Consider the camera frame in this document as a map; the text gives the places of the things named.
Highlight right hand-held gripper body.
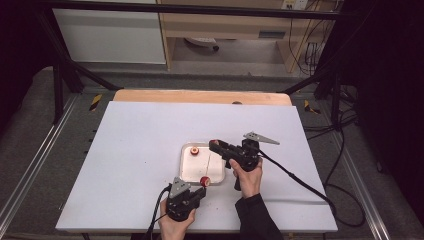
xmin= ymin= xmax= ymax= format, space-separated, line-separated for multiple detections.
xmin=226 ymin=131 xmax=281 ymax=192

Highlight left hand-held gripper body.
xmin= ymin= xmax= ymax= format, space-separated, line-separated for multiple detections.
xmin=166 ymin=176 xmax=202 ymax=223

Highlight square metal tray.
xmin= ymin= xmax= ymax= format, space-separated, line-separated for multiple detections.
xmin=179 ymin=142 xmax=227 ymax=186

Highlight person's left hand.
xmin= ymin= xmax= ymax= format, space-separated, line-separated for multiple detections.
xmin=158 ymin=199 xmax=197 ymax=240

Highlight person's right hand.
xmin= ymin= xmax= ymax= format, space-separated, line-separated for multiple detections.
xmin=229 ymin=158 xmax=264 ymax=200

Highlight wooden table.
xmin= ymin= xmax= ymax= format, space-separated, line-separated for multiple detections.
xmin=112 ymin=88 xmax=293 ymax=107

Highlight white board sheet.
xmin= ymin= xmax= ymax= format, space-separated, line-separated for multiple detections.
xmin=55 ymin=100 xmax=339 ymax=234

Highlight office chair base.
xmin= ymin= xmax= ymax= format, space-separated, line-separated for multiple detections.
xmin=184 ymin=36 xmax=221 ymax=52

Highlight light wooden desk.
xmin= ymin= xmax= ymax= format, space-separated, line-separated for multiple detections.
xmin=155 ymin=0 xmax=344 ymax=74

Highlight black curtain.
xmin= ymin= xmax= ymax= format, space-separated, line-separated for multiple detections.
xmin=341 ymin=0 xmax=424 ymax=231
xmin=0 ymin=0 xmax=56 ymax=138

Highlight white power strip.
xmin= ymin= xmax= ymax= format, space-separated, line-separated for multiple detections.
xmin=281 ymin=0 xmax=310 ymax=11

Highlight white cabinet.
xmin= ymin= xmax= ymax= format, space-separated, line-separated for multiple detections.
xmin=49 ymin=0 xmax=167 ymax=65

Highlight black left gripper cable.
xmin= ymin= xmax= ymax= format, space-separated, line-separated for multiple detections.
xmin=145 ymin=185 xmax=172 ymax=240

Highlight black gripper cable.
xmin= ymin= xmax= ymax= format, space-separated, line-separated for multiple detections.
xmin=258 ymin=148 xmax=367 ymax=228
xmin=145 ymin=185 xmax=172 ymax=240

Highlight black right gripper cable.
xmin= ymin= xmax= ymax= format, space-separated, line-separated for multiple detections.
xmin=258 ymin=148 xmax=367 ymax=228

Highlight bundle of black floor cables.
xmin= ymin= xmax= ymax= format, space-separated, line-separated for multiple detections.
xmin=302 ymin=84 xmax=361 ymax=142

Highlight aluminium floor rail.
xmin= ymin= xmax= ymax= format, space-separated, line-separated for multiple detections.
xmin=0 ymin=94 xmax=80 ymax=222
xmin=332 ymin=131 xmax=392 ymax=240

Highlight black hanging desk cables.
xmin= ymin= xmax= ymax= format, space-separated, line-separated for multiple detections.
xmin=287 ymin=0 xmax=338 ymax=77

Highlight black metal frame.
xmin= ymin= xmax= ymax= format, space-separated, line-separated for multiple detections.
xmin=33 ymin=0 xmax=346 ymax=126

